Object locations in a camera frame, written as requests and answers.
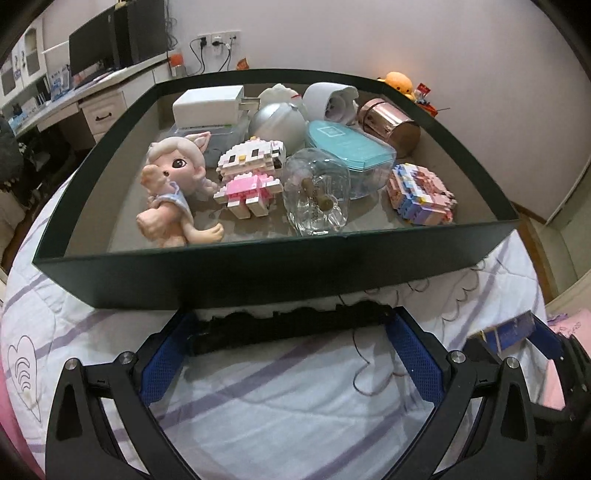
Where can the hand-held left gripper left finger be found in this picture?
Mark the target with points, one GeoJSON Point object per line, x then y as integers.
{"type": "Point", "coordinates": [161, 364]}

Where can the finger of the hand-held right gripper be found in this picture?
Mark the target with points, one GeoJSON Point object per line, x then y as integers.
{"type": "Point", "coordinates": [547, 339]}
{"type": "Point", "coordinates": [482, 353]}

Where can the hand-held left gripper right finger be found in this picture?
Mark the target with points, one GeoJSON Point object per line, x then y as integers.
{"type": "Point", "coordinates": [415, 360]}

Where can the dark blue box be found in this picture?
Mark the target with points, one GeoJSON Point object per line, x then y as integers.
{"type": "Point", "coordinates": [505, 330]}

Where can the black comb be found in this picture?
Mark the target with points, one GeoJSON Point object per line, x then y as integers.
{"type": "Point", "coordinates": [295, 325]}

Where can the dark green cardboard box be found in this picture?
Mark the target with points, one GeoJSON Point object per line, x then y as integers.
{"type": "Point", "coordinates": [277, 281]}

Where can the pink block figure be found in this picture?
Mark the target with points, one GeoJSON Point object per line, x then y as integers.
{"type": "Point", "coordinates": [422, 194]}

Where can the clear glass bottle with wick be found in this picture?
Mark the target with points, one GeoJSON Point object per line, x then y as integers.
{"type": "Point", "coordinates": [318, 194]}

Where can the white quilt with purple stripes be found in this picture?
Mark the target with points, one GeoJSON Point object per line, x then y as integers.
{"type": "Point", "coordinates": [277, 406]}

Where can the pink cloth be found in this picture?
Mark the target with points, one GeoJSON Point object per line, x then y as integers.
{"type": "Point", "coordinates": [18, 438]}

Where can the pale doll with pink hair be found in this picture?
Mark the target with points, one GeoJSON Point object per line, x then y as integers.
{"type": "Point", "coordinates": [178, 184]}

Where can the white cat block figure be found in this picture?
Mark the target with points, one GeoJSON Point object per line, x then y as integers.
{"type": "Point", "coordinates": [249, 177]}

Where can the teal lidded box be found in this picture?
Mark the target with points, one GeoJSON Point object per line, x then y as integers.
{"type": "Point", "coordinates": [351, 147]}

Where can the rose gold can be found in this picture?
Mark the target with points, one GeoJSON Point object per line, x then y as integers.
{"type": "Point", "coordinates": [392, 127]}

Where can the clear plastic case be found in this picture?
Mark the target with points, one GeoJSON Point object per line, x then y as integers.
{"type": "Point", "coordinates": [228, 134]}

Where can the black office chair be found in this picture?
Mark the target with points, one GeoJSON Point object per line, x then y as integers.
{"type": "Point", "coordinates": [44, 152]}

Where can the white charger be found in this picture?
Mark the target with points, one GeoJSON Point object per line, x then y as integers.
{"type": "Point", "coordinates": [207, 105]}

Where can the small toys in crate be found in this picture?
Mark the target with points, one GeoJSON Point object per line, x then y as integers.
{"type": "Point", "coordinates": [425, 94]}

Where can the dark clothing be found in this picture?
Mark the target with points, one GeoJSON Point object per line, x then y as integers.
{"type": "Point", "coordinates": [9, 147]}

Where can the white desk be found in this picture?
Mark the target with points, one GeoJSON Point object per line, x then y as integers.
{"type": "Point", "coordinates": [101, 106]}

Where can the silver ball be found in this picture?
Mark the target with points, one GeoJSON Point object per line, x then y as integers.
{"type": "Point", "coordinates": [276, 122]}

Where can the white cylindrical device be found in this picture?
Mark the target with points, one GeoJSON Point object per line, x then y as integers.
{"type": "Point", "coordinates": [328, 101]}

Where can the orange octopus plush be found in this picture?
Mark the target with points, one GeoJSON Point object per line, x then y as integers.
{"type": "Point", "coordinates": [399, 83]}

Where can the blue boxes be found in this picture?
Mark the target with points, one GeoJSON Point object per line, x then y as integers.
{"type": "Point", "coordinates": [60, 83]}

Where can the bottle with orange label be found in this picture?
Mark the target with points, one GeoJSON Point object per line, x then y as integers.
{"type": "Point", "coordinates": [177, 62]}

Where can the orange snack bag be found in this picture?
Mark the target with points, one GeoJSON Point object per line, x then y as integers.
{"type": "Point", "coordinates": [243, 64]}

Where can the black computer monitor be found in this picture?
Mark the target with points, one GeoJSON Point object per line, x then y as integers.
{"type": "Point", "coordinates": [90, 41]}

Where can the white power outlet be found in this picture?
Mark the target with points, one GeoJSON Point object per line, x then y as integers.
{"type": "Point", "coordinates": [219, 38]}

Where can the black computer tower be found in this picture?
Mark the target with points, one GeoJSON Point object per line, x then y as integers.
{"type": "Point", "coordinates": [141, 32]}

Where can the white wall cabinet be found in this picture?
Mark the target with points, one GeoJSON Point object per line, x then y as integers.
{"type": "Point", "coordinates": [21, 69]}

